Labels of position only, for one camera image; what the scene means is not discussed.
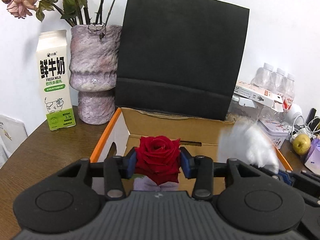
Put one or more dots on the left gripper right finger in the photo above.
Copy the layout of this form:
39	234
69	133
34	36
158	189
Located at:
200	168

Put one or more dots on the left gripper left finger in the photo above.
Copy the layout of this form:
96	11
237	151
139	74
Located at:
117	168

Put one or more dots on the white tissue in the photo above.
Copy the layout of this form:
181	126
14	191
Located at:
246	142

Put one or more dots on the orange cardboard box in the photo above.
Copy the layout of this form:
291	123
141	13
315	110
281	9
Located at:
199	136

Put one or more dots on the purple tissue pack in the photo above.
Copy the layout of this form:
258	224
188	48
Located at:
312	160

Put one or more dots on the yellow green pear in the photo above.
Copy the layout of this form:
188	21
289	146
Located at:
301	144

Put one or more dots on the clear plastic food container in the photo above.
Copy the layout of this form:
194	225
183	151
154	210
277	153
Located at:
241	108

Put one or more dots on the floral tin box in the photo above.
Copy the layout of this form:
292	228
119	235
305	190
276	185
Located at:
274	130

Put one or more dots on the white glove box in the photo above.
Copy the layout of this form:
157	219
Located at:
259	95

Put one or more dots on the white small device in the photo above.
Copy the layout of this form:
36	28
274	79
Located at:
294	111

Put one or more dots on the water bottle right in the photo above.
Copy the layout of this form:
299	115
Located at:
288	91

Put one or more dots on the water bottle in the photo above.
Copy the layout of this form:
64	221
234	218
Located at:
288	91
277	82
263	76

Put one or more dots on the white booklet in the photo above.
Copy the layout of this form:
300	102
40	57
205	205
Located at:
13	133

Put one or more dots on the water bottle left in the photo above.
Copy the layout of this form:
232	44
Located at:
263	76

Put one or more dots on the water bottle middle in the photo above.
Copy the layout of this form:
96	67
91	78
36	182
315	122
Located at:
277	82

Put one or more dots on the black paper bag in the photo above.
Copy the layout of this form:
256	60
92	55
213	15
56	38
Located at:
180	56

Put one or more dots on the purple textured vase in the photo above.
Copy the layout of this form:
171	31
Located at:
93	67

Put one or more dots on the fresh milk carton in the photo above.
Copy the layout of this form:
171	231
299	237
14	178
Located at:
52	66

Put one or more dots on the dried pink roses bouquet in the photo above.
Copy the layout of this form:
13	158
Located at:
74	12

